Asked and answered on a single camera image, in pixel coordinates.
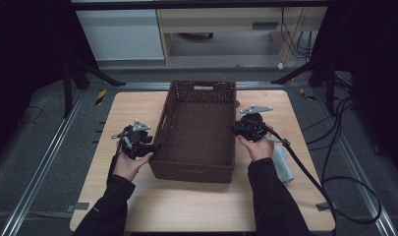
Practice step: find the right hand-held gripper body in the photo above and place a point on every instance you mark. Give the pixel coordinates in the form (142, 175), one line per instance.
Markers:
(252, 126)

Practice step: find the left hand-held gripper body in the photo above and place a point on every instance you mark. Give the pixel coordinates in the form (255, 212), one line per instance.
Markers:
(136, 141)

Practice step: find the brown wicker basket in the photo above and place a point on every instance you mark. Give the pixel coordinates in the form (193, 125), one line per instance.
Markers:
(196, 137)

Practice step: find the light blue cloth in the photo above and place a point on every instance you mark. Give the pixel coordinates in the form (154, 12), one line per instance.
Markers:
(283, 167)

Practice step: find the person's right hand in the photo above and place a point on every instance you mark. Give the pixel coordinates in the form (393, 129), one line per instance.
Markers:
(260, 149)

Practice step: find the person's left hand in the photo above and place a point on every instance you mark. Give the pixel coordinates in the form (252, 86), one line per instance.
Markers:
(129, 167)

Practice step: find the small grey round disc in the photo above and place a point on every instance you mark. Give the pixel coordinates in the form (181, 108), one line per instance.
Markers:
(238, 104)

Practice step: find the small white crumpled scrap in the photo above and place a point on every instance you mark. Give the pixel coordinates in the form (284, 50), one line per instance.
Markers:
(280, 66)

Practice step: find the black metal stand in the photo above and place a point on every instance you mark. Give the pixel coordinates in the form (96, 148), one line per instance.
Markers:
(68, 88)
(330, 88)

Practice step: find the grey tape piece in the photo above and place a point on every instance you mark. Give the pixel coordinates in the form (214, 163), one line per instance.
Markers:
(78, 206)
(325, 206)

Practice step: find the white cabinet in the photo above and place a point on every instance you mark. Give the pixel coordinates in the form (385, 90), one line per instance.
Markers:
(121, 34)

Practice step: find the light wooden desk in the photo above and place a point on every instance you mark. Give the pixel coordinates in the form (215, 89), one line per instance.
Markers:
(219, 18)

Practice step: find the black curtain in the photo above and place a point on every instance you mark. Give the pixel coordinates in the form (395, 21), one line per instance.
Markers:
(376, 82)
(26, 65)

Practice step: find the short metal floor rail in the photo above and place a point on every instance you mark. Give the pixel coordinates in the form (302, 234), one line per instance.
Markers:
(137, 86)

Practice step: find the long metal floor rail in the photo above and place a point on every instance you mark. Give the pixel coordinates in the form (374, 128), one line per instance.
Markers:
(360, 183)
(39, 170)

